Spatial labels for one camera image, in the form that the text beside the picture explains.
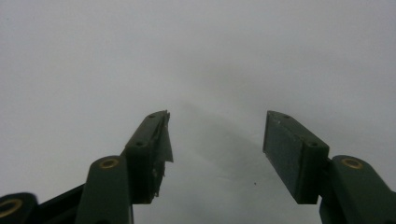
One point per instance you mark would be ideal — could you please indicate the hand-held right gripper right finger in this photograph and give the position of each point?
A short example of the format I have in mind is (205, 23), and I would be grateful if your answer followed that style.
(299, 158)

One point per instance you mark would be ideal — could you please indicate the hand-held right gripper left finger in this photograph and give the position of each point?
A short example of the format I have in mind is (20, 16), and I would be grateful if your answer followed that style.
(143, 161)

